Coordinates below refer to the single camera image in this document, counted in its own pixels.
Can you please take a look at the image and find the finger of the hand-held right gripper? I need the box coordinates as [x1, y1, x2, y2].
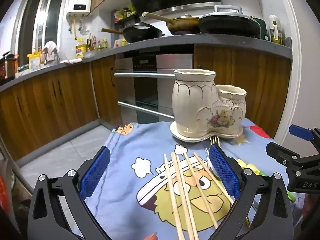
[266, 142, 320, 175]
[289, 124, 320, 153]

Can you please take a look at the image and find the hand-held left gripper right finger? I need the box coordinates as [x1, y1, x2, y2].
[209, 144, 293, 240]

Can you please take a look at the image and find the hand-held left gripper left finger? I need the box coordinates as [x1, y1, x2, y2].
[27, 145, 112, 240]

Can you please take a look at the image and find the silver metal fork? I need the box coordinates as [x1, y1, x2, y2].
[203, 147, 213, 171]

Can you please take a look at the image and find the yellow plastic spoon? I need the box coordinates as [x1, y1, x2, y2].
[236, 159, 266, 178]

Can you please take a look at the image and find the wooden chopstick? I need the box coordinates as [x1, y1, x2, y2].
[183, 152, 219, 228]
[176, 155, 199, 240]
[171, 152, 195, 240]
[193, 152, 235, 203]
[163, 154, 185, 240]

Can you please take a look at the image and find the cream ceramic utensil holder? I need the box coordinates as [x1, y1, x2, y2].
[170, 69, 247, 143]

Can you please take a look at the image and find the blue cartoon printed cloth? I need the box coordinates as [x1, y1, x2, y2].
[95, 119, 308, 240]

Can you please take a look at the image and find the wooden base cabinet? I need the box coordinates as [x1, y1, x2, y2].
[0, 55, 123, 160]
[194, 46, 292, 139]

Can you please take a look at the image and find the stainless steel built-in oven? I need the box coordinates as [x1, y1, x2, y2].
[114, 46, 194, 125]

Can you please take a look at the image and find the red plastic bag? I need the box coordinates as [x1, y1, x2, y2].
[0, 175, 10, 214]

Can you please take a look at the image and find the oil dispenser bottle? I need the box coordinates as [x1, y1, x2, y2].
[269, 15, 284, 45]

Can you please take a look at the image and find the dark green appliance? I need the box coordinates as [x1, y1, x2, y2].
[250, 16, 269, 40]

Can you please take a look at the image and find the white rag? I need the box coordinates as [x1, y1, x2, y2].
[60, 58, 83, 65]

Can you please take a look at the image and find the yellow cooking oil bottle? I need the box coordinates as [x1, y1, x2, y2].
[75, 42, 86, 59]

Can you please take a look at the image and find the large black lidded pan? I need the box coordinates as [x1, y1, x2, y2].
[199, 12, 262, 39]

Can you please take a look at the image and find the yellow food packet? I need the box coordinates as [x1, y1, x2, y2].
[27, 52, 42, 70]

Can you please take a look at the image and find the row of sauce bottles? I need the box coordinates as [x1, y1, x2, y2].
[86, 36, 110, 51]

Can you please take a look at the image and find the grey kitchen countertop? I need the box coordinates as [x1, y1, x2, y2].
[0, 34, 293, 93]

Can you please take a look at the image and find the dark lidded jar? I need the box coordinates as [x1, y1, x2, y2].
[1, 52, 19, 79]

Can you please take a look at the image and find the silver pot lid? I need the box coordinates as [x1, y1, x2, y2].
[214, 5, 244, 17]

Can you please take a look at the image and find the black wok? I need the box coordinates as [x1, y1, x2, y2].
[101, 22, 165, 43]

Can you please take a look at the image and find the spice rack with bottles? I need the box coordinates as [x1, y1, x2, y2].
[114, 5, 140, 28]

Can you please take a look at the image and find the brown pan with wooden handle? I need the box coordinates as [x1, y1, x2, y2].
[142, 12, 202, 35]

